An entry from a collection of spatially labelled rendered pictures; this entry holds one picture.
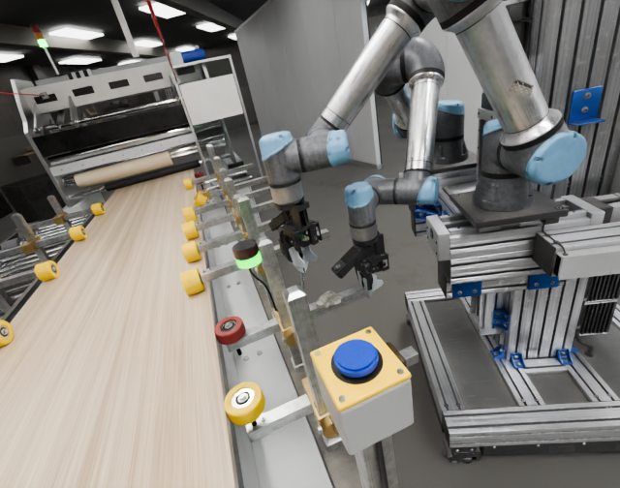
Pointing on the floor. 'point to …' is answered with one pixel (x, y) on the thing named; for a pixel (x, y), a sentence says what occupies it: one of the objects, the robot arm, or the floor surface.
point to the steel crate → (33, 198)
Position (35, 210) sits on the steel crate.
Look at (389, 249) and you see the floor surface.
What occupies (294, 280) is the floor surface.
